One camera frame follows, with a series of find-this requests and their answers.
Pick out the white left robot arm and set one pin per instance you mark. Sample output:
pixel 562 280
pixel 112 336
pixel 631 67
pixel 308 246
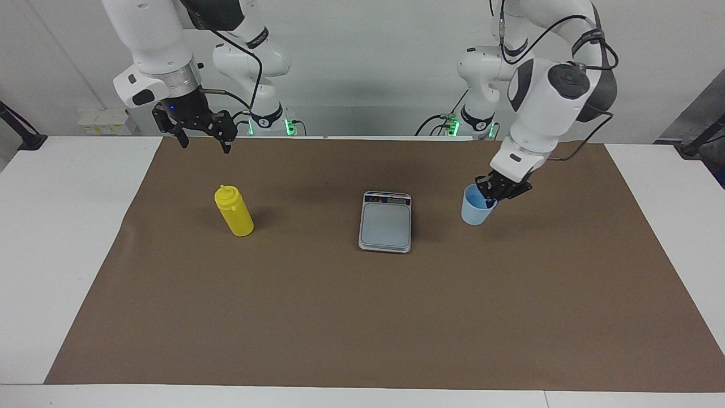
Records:
pixel 546 96

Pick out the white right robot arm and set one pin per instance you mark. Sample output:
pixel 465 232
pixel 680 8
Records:
pixel 150 39

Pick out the light blue plastic cup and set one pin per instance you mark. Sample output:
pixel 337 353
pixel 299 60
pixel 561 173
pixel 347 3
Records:
pixel 474 212

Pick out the brown paper table mat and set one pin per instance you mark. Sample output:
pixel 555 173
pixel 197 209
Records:
pixel 362 317

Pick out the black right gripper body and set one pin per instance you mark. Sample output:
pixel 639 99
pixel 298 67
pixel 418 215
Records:
pixel 195 116

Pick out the yellow squeeze seasoning bottle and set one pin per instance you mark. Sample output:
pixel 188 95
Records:
pixel 235 215

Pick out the silver digital kitchen scale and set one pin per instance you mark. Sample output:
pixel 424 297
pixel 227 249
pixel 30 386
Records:
pixel 386 226

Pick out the black clamp stand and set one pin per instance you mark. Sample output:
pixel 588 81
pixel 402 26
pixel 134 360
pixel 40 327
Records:
pixel 28 139
pixel 699 141

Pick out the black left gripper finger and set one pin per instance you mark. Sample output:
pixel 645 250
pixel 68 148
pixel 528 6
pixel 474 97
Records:
pixel 480 184
pixel 489 198

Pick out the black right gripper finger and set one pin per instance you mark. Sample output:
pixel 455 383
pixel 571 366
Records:
pixel 225 144
pixel 182 137

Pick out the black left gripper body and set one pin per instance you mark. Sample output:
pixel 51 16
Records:
pixel 510 184

